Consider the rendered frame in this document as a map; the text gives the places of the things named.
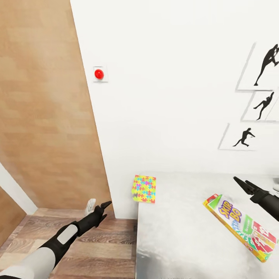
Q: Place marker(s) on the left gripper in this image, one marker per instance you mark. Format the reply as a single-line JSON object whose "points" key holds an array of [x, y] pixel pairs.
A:
{"points": [[95, 218]]}

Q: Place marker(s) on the jigsaw puzzle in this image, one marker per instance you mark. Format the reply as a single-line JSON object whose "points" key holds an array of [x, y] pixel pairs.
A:
{"points": [[145, 187]]}

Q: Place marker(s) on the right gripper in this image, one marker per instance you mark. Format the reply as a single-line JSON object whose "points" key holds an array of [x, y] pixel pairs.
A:
{"points": [[262, 197]]}

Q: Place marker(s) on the board game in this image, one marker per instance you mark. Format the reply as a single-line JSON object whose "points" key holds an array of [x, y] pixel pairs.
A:
{"points": [[257, 239]]}

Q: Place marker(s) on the sliding door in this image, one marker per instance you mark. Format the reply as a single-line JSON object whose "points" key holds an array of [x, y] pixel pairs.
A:
{"points": [[48, 136], [11, 215]]}

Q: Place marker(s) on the electric switch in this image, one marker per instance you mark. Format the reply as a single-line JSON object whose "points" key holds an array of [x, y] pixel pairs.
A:
{"points": [[99, 72]]}

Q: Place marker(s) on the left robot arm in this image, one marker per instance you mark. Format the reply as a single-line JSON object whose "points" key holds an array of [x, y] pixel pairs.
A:
{"points": [[40, 263]]}

